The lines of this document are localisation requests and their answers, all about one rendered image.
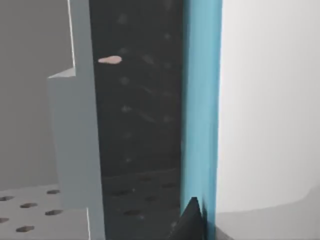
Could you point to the drawer with grey pierced inside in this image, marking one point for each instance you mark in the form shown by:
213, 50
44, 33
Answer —
35, 220

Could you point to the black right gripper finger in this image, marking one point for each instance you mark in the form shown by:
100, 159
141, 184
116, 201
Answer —
191, 222

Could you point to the blue framed blackboard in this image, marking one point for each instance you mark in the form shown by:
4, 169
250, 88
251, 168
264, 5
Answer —
140, 112

